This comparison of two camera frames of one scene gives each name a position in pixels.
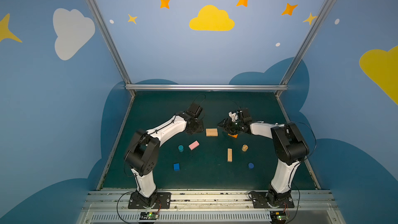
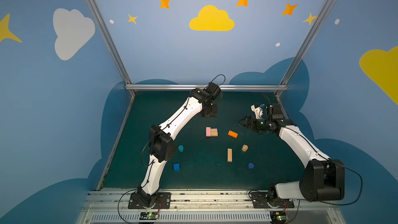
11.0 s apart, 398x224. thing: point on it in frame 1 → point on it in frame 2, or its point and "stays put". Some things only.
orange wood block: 235,136 stays put
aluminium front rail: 211,207 stays put
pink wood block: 194,145 → 208,131
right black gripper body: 228,124 → 252,123
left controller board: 148,215 stays put
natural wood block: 229,155 stays put
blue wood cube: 176,167 stays put
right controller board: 279,216 stays put
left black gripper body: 194,126 → 210,109
